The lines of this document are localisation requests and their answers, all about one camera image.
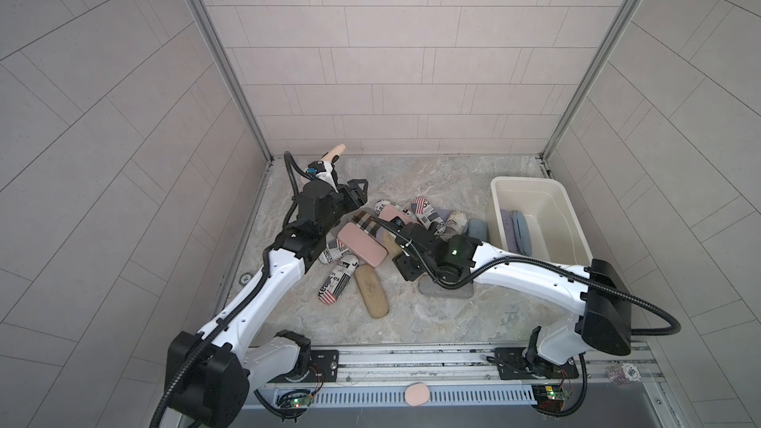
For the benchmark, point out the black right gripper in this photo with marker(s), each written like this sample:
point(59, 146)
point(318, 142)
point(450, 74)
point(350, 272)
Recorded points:
point(401, 264)

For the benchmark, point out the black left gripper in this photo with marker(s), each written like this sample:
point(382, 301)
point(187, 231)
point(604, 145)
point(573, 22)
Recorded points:
point(356, 198)

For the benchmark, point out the tan fabric glasses case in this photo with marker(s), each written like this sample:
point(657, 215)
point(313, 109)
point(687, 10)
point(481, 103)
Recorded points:
point(389, 242)

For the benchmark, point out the purple fabric glasses case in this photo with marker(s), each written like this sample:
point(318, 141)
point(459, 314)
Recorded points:
point(508, 228)

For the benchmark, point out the blue fabric glasses case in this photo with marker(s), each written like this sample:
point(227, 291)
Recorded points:
point(521, 233)

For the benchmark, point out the cream plastic storage box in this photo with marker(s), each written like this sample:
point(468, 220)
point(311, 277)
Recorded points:
point(552, 224)

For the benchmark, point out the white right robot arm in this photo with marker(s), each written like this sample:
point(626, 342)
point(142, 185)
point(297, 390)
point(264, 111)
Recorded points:
point(602, 315)

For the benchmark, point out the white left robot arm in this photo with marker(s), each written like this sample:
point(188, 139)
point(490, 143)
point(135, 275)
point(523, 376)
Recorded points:
point(207, 377)

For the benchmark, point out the dark grey glasses case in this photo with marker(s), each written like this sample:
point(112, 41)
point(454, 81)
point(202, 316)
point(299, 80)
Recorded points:
point(427, 287)

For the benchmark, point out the map print glasses case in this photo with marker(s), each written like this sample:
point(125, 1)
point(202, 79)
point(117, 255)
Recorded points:
point(456, 224)

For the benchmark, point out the brown plaid glasses case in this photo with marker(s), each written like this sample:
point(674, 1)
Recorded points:
point(367, 223)

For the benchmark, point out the pink glasses case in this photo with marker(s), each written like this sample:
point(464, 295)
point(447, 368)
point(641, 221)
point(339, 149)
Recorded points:
point(393, 215)
point(362, 245)

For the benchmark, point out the beige microphone head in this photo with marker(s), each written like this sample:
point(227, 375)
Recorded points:
point(324, 167)

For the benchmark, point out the left circuit board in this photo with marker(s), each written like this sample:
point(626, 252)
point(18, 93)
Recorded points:
point(297, 399)

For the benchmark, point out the circuit board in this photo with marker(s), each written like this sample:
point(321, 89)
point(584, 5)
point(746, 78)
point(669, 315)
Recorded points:
point(549, 398)
point(297, 399)

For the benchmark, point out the right circuit board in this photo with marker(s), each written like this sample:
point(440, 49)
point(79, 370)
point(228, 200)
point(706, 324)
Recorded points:
point(549, 398)

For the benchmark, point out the small patterned roll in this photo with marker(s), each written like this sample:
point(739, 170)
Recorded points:
point(623, 373)

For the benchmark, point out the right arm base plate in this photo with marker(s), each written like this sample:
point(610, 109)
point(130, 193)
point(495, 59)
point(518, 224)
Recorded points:
point(512, 365)

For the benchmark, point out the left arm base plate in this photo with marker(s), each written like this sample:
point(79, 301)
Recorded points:
point(323, 367)

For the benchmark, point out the aluminium rail frame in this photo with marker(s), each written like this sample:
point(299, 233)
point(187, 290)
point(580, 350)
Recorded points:
point(434, 364)

